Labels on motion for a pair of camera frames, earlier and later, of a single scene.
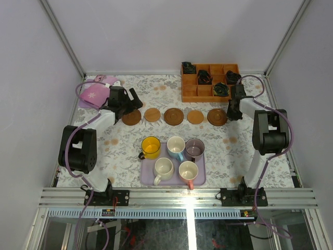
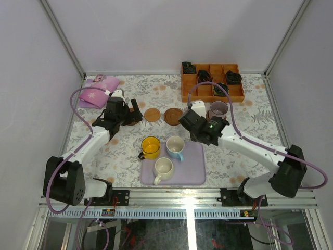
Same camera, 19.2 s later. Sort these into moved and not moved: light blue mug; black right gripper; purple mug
Moved: black right gripper; purple mug
Not moved: light blue mug
